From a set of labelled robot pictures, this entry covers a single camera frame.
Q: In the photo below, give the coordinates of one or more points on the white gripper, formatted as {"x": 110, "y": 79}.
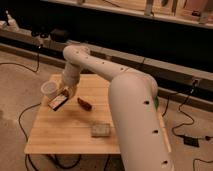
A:
{"x": 70, "y": 78}

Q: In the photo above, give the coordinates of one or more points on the black brown eraser block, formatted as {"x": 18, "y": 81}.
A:
{"x": 59, "y": 100}

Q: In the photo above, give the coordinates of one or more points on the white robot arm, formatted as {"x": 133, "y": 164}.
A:
{"x": 132, "y": 94}

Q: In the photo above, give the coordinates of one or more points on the brown sausage toy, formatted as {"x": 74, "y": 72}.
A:
{"x": 85, "y": 105}

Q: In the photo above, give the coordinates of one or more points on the wooden table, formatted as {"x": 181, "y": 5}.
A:
{"x": 68, "y": 130}

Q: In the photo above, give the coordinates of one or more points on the white sponge block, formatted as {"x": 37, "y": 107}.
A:
{"x": 101, "y": 130}

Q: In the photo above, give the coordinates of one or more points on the black device on ledge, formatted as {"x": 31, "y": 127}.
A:
{"x": 59, "y": 35}

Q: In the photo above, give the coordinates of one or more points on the white bottle on ledge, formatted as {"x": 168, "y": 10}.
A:
{"x": 12, "y": 22}

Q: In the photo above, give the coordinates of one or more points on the green plate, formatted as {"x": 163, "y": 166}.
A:
{"x": 156, "y": 102}

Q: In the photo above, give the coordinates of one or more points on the black power adapter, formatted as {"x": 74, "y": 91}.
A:
{"x": 191, "y": 141}

